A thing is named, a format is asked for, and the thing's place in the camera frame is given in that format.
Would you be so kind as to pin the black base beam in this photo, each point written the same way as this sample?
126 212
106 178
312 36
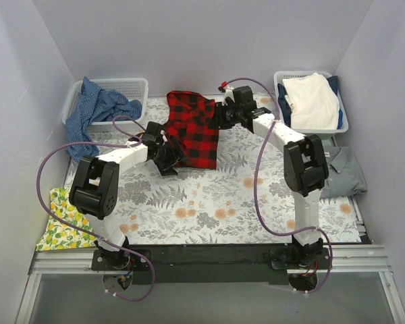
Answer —
227 263

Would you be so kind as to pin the aluminium frame rail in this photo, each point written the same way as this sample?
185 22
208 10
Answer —
347 258

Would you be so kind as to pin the white folded shirt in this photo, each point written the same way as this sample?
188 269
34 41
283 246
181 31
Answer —
314 101

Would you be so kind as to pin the lemon print cloth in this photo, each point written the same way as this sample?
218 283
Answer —
59 236

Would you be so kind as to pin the right white plastic basket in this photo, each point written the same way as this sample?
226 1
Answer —
310 102

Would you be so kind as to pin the grey folded polo shirt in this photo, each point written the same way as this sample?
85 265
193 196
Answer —
345 174

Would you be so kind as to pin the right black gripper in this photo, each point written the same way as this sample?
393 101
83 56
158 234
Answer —
219 115

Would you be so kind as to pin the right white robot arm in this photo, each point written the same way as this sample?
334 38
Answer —
304 168

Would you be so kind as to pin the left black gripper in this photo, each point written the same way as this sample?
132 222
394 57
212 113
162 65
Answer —
171 158

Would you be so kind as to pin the blue checked shirt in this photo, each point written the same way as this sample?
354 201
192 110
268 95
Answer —
95 104

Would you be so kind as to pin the floral print table mat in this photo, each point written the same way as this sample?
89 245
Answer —
244 200

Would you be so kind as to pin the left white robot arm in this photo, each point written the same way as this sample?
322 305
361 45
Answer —
95 186

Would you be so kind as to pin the red black plaid shirt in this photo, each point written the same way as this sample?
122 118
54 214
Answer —
190 114

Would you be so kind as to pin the left white plastic basket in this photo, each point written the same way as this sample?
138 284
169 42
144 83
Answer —
132 88

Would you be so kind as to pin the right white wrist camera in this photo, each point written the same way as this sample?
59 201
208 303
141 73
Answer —
227 91

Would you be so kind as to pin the white plastic basket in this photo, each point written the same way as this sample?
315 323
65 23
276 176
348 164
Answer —
132 88
310 102

